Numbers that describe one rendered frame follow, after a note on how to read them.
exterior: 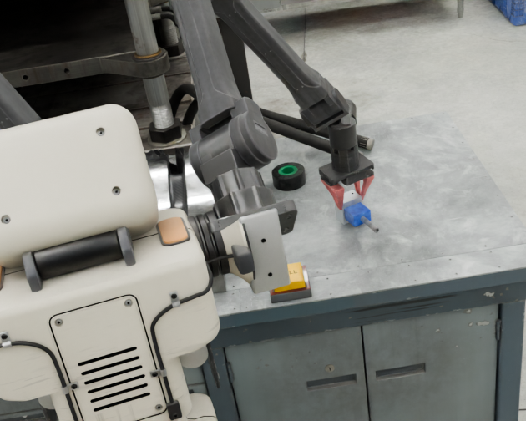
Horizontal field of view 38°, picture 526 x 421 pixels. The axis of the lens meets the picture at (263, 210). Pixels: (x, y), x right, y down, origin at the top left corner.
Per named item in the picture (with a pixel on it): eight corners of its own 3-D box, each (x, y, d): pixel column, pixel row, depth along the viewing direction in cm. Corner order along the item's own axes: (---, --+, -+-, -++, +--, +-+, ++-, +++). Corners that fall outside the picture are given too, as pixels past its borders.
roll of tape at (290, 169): (310, 186, 181) (308, 174, 179) (277, 194, 180) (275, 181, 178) (300, 171, 188) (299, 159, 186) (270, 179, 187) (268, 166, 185)
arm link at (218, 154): (209, 195, 102) (240, 178, 100) (189, 131, 105) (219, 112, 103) (245, 206, 110) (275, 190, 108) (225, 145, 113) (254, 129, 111)
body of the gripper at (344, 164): (318, 174, 162) (314, 145, 157) (358, 159, 165) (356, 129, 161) (334, 188, 157) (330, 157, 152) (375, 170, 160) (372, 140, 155)
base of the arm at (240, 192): (208, 233, 96) (298, 209, 97) (191, 177, 98) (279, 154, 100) (209, 255, 103) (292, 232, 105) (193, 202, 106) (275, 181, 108)
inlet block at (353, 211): (387, 236, 160) (386, 215, 157) (367, 245, 158) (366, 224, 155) (354, 210, 170) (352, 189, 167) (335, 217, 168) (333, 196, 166)
